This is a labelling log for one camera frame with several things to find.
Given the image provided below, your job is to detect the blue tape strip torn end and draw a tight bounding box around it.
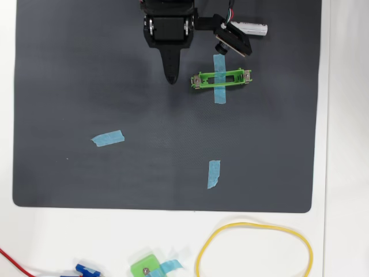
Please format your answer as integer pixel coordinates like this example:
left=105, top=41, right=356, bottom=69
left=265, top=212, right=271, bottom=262
left=91, top=129, right=125, bottom=148

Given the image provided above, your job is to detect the blue tape strip angled end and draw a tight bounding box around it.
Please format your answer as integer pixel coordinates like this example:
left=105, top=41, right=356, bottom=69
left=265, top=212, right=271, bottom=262
left=206, top=160, right=221, bottom=190

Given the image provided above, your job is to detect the green battery holder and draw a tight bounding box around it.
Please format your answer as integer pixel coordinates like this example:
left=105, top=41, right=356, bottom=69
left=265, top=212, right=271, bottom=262
left=190, top=68, right=254, bottom=91

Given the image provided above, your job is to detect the dark grey textured mat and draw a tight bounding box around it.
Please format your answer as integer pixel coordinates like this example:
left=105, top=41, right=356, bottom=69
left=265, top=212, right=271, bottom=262
left=12, top=0, right=322, bottom=214

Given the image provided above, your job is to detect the yellow rubber band loop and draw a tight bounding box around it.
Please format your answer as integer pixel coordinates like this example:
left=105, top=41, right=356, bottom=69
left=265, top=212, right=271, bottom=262
left=195, top=221, right=314, bottom=277

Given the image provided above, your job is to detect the red wire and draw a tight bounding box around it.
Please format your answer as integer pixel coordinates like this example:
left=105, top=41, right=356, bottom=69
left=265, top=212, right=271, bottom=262
left=0, top=248, right=35, bottom=277

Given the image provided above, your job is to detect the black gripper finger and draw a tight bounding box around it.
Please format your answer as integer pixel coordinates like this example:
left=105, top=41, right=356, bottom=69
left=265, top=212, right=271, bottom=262
left=148, top=40, right=193, bottom=85

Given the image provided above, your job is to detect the long blue tape strip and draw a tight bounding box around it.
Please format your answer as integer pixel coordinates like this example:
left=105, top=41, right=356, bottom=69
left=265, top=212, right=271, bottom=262
left=213, top=53, right=227, bottom=104

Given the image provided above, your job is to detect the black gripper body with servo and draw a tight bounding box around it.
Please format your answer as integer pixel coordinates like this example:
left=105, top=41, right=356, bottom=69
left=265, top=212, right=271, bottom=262
left=140, top=0, right=198, bottom=44

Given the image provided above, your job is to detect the blue tape on green block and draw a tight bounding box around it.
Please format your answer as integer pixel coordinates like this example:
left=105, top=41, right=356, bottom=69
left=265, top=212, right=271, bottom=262
left=160, top=259, right=185, bottom=275

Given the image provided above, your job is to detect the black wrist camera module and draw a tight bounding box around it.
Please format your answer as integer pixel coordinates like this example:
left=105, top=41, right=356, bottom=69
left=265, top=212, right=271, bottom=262
left=197, top=13, right=253, bottom=58

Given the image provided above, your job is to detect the multicolour camera cable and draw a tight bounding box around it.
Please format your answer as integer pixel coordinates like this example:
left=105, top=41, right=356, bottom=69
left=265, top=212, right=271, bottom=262
left=224, top=0, right=236, bottom=27

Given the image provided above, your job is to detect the green block with screw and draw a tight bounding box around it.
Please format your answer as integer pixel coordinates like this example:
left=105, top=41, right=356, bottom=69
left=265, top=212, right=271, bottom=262
left=130, top=253, right=161, bottom=277

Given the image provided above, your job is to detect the blue connector clip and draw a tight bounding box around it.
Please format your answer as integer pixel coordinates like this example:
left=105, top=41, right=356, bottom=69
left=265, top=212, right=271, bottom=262
left=60, top=263, right=101, bottom=277

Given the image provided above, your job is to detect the white AA battery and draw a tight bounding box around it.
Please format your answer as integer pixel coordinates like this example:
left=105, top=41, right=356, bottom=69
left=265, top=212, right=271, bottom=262
left=233, top=20, right=268, bottom=38

